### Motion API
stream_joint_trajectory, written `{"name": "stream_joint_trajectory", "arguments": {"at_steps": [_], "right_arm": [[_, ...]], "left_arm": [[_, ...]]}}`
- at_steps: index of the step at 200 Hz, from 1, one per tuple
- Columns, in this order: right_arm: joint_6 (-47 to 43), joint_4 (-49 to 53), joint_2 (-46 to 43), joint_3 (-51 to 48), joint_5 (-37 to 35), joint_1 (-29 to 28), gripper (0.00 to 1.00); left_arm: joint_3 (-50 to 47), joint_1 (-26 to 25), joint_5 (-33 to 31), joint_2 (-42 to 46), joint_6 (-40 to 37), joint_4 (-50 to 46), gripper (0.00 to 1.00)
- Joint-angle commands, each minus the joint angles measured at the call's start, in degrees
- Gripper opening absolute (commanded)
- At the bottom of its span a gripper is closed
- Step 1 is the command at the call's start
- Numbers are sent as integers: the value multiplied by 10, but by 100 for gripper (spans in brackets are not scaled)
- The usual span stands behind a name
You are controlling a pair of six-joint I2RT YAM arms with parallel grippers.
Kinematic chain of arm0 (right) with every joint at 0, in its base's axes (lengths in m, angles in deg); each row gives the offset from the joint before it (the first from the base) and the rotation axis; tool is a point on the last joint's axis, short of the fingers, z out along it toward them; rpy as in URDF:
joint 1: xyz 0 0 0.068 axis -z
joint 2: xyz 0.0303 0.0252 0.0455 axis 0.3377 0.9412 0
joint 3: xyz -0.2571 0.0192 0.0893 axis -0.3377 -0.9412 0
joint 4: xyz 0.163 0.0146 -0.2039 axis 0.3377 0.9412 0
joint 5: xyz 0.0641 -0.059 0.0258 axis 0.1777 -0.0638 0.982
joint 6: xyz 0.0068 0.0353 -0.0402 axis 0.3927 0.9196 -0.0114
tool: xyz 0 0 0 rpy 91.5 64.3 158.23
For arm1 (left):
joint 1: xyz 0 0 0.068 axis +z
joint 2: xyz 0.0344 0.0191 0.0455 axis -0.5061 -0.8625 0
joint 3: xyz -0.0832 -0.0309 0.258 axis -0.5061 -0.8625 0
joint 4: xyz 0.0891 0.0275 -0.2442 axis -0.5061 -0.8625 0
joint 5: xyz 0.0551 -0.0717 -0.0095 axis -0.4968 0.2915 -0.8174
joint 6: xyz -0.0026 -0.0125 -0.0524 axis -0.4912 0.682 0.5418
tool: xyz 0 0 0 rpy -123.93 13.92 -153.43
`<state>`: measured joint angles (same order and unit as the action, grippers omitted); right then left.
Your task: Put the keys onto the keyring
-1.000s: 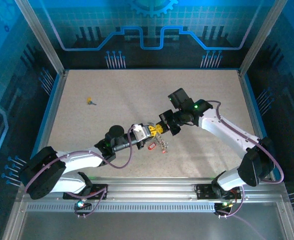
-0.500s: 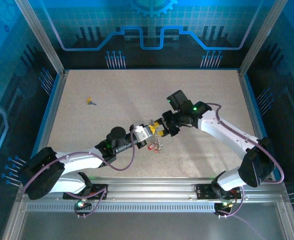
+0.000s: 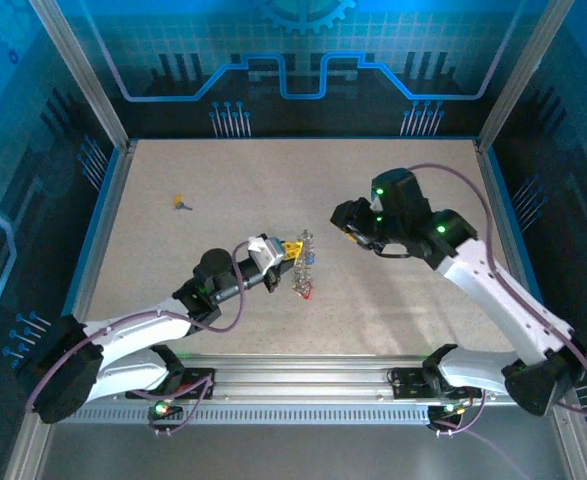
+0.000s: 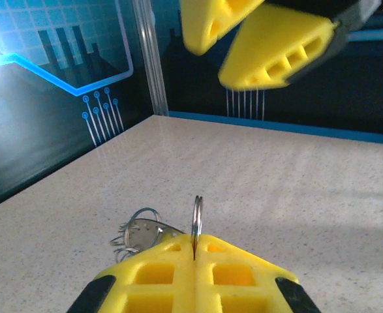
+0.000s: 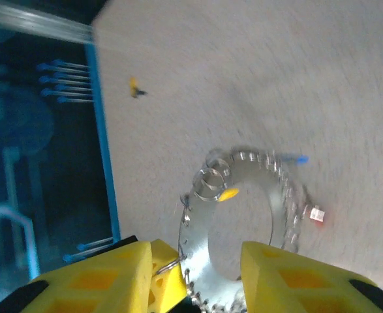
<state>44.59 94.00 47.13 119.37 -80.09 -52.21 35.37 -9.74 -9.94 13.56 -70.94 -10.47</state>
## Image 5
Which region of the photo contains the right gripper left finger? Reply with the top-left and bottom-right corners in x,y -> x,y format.
0,235 -> 188,313

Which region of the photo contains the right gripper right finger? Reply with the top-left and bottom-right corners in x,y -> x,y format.
241,241 -> 383,313

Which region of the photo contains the small silver split keyring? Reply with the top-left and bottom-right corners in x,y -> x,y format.
193,168 -> 227,203
206,148 -> 234,177
154,253 -> 188,275

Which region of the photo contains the pile of metal key rings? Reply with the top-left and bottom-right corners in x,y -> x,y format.
177,145 -> 309,313

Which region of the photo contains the red key tag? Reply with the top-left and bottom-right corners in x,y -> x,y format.
303,202 -> 329,231

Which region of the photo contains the yellow key tag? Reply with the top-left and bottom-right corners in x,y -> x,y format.
217,186 -> 240,203

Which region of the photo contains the blue table edge strip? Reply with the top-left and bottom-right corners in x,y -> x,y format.
84,43 -> 122,244

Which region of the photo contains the yellow black key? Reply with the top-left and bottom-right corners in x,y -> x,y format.
127,76 -> 149,99

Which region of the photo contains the aluminium frame post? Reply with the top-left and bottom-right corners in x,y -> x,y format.
0,0 -> 95,45

